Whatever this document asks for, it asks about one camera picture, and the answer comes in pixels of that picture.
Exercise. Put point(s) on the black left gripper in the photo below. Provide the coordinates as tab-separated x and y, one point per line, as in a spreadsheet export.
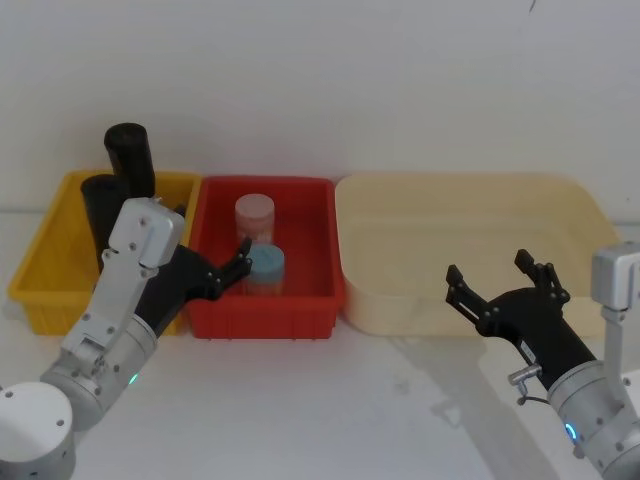
185	277

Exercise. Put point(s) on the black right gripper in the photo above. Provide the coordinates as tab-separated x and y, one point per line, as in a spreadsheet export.
535	320

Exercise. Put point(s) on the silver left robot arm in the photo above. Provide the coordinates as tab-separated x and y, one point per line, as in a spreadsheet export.
100	320

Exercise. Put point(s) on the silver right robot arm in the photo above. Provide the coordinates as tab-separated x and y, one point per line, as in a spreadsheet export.
600	420

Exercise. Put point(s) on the clear jar with pink lid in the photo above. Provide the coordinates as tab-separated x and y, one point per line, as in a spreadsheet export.
256	217

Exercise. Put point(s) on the clear jar with blue lid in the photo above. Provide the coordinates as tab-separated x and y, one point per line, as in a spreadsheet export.
267	267

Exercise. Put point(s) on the cream plastic bin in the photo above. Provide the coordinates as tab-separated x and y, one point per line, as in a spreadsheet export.
450	225

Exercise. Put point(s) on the red plastic bin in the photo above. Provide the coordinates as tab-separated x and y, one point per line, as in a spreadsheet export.
310	240

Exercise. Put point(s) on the tall black cylinder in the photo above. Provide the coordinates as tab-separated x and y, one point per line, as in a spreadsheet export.
102	210
131	155

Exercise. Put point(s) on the yellow plastic bin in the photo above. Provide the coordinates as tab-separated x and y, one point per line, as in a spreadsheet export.
50	280

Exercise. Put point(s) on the white table cloth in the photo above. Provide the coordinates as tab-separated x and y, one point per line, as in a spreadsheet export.
310	410

